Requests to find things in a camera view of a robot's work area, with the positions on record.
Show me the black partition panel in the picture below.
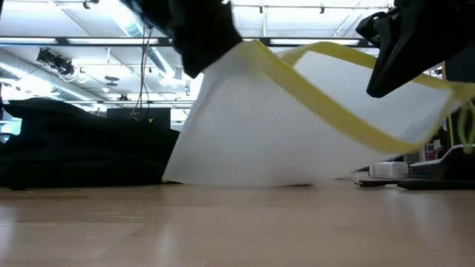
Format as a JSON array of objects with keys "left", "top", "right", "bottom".
[{"left": 444, "top": 44, "right": 475, "bottom": 85}]

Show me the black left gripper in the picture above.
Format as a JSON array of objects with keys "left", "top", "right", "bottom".
[{"left": 122, "top": 0, "right": 244, "bottom": 79}]

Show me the silver desk calculator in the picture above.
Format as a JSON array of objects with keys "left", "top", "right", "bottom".
[{"left": 407, "top": 144, "right": 475, "bottom": 182}]

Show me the black monitor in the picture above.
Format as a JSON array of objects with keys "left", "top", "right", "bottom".
[{"left": 106, "top": 107, "right": 172, "bottom": 131}]

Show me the black backpack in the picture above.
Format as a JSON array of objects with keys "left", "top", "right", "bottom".
[{"left": 0, "top": 97, "right": 182, "bottom": 191}]

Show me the white mesh pouch yellow trim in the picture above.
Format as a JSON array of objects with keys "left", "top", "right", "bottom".
[{"left": 162, "top": 39, "right": 475, "bottom": 188}]

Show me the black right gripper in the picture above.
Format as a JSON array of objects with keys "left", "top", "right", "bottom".
[{"left": 355, "top": 0, "right": 475, "bottom": 99}]

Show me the hanging black cable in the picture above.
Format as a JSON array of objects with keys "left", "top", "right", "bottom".
[{"left": 131, "top": 25, "right": 154, "bottom": 120}]

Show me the black ceiling spotlight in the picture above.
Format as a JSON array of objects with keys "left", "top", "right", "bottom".
[{"left": 36, "top": 47, "right": 75, "bottom": 78}]

